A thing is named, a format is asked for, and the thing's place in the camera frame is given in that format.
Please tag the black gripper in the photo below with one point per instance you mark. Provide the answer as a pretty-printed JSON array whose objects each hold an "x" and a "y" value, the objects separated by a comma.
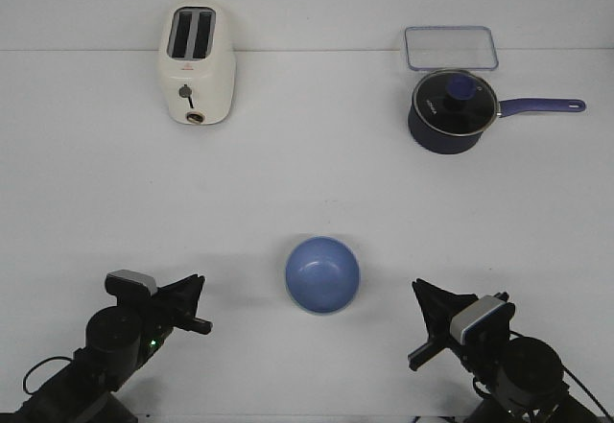
[
  {"x": 176, "y": 306},
  {"x": 485, "y": 342}
]

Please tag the blue bowl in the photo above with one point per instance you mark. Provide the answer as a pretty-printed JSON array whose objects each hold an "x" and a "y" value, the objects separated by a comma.
[{"x": 322, "y": 275}]

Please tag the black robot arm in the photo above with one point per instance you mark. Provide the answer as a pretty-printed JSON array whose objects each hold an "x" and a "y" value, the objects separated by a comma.
[
  {"x": 519, "y": 378},
  {"x": 119, "y": 340}
]

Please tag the dark blue saucepan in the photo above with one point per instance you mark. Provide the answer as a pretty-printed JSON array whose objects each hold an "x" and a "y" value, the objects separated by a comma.
[{"x": 438, "y": 142}]

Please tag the glass pot lid blue knob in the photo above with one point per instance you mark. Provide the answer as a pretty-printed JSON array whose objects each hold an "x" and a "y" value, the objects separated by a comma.
[{"x": 455, "y": 102}]

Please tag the white two-slot toaster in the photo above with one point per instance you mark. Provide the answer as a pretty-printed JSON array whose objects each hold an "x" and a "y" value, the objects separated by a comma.
[{"x": 196, "y": 64}]

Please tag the clear plastic container lid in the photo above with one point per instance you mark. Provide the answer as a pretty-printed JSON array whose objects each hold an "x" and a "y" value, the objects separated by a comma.
[{"x": 429, "y": 48}]

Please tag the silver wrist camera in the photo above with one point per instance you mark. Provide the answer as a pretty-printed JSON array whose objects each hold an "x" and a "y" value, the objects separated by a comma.
[
  {"x": 471, "y": 316},
  {"x": 130, "y": 285}
]

